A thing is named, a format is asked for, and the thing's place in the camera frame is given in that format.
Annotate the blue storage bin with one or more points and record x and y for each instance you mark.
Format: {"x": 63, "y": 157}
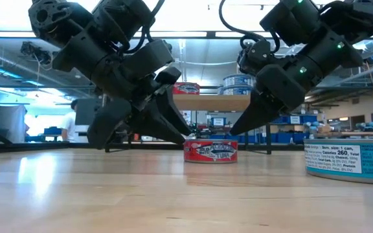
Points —
{"x": 287, "y": 137}
{"x": 217, "y": 137}
{"x": 243, "y": 139}

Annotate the wooden shelf with black legs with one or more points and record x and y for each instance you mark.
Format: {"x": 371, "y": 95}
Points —
{"x": 212, "y": 103}

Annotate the teal seafood can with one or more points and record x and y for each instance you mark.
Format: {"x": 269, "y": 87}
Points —
{"x": 351, "y": 161}

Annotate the dark monitor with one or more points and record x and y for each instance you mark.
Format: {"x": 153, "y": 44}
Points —
{"x": 86, "y": 111}

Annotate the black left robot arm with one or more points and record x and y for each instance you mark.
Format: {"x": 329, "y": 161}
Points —
{"x": 76, "y": 48}

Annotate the red seafood can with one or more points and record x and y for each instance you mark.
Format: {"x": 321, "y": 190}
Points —
{"x": 188, "y": 89}
{"x": 210, "y": 151}

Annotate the black background robot arms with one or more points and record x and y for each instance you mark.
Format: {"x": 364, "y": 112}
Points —
{"x": 199, "y": 131}

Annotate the blue seafood can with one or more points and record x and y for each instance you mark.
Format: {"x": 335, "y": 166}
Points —
{"x": 235, "y": 90}
{"x": 236, "y": 80}

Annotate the white cloth cover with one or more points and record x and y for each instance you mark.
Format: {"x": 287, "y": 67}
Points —
{"x": 5, "y": 119}

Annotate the person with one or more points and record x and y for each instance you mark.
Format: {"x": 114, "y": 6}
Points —
{"x": 68, "y": 124}

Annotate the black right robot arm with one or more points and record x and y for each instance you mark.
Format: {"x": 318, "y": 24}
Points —
{"x": 329, "y": 42}

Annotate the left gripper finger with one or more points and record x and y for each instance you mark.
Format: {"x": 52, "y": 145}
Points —
{"x": 157, "y": 126}
{"x": 173, "y": 111}

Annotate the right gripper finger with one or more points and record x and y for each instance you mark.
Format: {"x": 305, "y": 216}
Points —
{"x": 254, "y": 113}

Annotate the black ceiling camera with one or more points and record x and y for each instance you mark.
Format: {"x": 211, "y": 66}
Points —
{"x": 34, "y": 51}

